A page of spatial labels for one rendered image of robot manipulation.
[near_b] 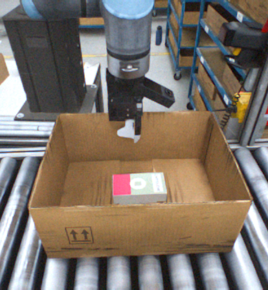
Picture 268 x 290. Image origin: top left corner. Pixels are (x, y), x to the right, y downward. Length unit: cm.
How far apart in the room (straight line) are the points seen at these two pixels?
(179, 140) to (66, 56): 43
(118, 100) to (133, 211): 27
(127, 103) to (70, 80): 36
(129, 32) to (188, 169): 41
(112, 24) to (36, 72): 48
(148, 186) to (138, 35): 35
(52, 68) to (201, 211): 65
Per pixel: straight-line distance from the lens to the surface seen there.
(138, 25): 53
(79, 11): 64
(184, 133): 75
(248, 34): 77
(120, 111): 64
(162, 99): 64
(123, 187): 68
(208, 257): 64
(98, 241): 57
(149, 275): 60
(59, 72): 94
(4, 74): 135
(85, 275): 61
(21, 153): 91
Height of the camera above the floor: 130
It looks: 40 degrees down
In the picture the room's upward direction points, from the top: straight up
